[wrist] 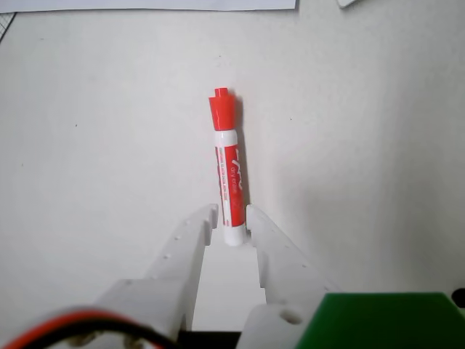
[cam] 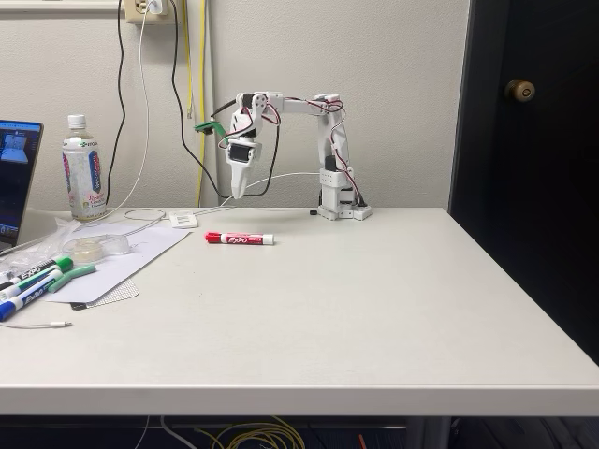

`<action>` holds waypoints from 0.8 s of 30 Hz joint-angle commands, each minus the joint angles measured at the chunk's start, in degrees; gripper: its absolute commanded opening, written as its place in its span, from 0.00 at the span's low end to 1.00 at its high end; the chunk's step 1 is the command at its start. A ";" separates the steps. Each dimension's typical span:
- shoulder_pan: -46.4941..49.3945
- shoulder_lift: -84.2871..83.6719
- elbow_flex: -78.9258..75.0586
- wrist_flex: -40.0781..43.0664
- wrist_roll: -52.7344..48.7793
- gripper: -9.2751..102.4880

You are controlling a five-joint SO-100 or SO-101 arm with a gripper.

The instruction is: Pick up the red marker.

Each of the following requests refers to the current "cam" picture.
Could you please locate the white charging cable end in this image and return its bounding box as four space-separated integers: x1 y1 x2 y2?
0 320 75 330

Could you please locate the white adapter hub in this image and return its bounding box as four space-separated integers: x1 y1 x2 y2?
168 210 200 229

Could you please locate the green cap Expo marker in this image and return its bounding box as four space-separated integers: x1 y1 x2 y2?
0 255 75 286

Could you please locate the thin black wall cable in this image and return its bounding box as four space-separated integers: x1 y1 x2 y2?
105 0 128 207

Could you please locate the brass door knob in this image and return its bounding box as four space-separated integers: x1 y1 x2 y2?
504 78 537 105

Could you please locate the yellow cable coil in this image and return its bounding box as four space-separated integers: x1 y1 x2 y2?
196 418 308 449

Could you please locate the silver laptop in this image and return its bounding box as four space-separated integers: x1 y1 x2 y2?
0 120 46 256

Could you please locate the beige wall outlet plate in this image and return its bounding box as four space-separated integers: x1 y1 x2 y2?
124 0 182 24

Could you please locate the blue Expo marker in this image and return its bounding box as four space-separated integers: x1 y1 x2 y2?
0 285 60 322

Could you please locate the green label Expo marker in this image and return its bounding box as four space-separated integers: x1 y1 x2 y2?
0 268 65 303

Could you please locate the grey cable under table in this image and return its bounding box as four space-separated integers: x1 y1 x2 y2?
160 414 193 449

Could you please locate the white charger cable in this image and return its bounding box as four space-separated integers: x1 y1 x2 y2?
74 4 151 225

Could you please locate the clear drink bottle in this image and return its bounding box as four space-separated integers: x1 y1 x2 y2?
62 114 108 223

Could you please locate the white looped cable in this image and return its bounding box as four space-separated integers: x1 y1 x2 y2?
124 208 168 234

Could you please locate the clear plastic bag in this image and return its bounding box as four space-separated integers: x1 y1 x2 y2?
0 217 83 282

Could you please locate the long yellow cable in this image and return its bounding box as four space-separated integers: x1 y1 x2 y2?
195 0 208 208

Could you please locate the red Expo marker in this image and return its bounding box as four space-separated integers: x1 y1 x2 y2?
204 231 276 246

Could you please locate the grey table leg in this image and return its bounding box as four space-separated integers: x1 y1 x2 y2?
404 415 453 449

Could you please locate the yellow cable with plug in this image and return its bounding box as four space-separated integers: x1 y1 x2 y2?
182 0 196 119

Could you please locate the black camera cable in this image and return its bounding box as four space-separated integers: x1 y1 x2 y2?
168 0 282 200

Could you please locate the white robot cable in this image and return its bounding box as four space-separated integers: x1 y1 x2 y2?
194 171 327 216

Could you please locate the grey mesh pad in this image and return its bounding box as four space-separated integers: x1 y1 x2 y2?
69 278 141 310

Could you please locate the white paper sheet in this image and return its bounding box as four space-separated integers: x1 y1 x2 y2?
46 227 194 304

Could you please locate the black door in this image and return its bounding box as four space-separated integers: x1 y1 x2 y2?
447 0 599 366

